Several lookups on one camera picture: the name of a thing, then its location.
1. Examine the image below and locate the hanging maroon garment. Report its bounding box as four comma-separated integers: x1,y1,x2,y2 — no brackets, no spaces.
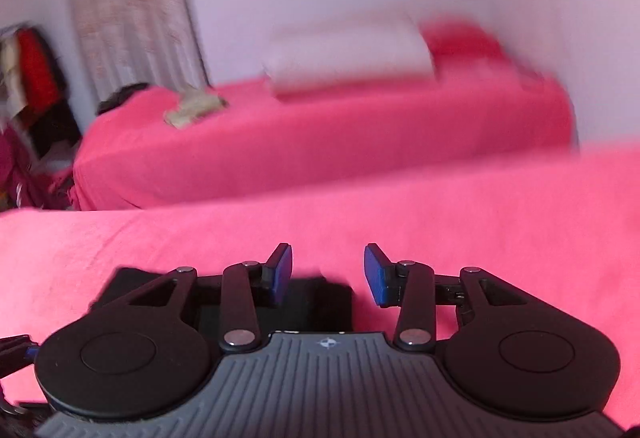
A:
0,120,76,211

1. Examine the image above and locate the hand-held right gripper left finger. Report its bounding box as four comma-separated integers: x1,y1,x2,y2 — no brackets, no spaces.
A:
89,243,294,352

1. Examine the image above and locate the hanging red jacket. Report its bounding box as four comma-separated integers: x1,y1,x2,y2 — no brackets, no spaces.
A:
17,29,60,108

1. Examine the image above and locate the bed with pink sheet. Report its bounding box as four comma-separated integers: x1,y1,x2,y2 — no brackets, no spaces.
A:
72,63,576,211

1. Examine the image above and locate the hanging cream shirt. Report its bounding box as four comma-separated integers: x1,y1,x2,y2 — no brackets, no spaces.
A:
0,38,28,119

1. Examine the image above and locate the cream floral curtain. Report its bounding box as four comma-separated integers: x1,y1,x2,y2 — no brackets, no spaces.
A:
60,0,210,91

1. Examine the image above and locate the folded white embossed quilt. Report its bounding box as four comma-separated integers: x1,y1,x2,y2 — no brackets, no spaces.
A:
262,15,436,99

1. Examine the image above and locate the crumpled beige garment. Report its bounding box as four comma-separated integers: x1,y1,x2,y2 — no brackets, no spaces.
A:
164,88,228,130

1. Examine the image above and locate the crumpled dark garment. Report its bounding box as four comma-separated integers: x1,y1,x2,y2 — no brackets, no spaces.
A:
96,82,153,116

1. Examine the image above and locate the pink bed cover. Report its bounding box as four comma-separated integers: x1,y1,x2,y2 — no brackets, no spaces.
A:
0,135,640,434

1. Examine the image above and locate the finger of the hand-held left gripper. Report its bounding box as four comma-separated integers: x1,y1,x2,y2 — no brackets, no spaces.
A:
0,334,41,378

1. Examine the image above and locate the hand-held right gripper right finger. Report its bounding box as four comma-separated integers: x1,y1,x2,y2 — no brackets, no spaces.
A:
364,243,547,352

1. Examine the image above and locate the folded pink blanket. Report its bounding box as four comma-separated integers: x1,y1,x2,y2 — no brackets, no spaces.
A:
420,18,508,69

